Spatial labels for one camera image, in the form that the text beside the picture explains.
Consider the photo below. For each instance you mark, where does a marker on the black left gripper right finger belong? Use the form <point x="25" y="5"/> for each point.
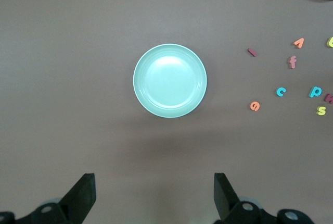
<point x="226" y="200"/>

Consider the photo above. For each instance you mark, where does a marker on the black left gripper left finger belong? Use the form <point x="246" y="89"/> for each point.
<point x="78" y="200"/>

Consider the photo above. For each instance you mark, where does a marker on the orange foam letter e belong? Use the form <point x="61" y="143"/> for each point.
<point x="251" y="106"/>

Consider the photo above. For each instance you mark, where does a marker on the teal foam letter c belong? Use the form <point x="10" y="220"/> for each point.
<point x="278" y="91"/>

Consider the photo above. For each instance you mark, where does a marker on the maroon foam letter l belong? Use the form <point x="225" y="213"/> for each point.
<point x="252" y="52"/>

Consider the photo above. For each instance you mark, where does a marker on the yellow foam letter s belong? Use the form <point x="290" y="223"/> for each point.
<point x="321" y="110"/>

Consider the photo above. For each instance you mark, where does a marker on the green plate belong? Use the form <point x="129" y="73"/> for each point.
<point x="169" y="80"/>

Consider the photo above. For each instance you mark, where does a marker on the teal foam letter p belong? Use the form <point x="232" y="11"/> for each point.
<point x="311" y="92"/>

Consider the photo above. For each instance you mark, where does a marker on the maroon foam letter k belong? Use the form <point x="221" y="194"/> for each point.
<point x="328" y="98"/>

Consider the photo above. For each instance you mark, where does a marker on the brown table cover sheet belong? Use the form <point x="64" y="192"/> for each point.
<point x="78" y="52"/>

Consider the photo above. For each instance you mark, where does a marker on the pink red foam letter f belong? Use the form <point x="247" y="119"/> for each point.
<point x="292" y="62"/>

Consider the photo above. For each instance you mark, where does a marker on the orange foam letter v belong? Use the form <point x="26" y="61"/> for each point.
<point x="300" y="41"/>

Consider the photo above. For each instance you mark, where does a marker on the yellow foam letter u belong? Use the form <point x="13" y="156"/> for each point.
<point x="329" y="42"/>

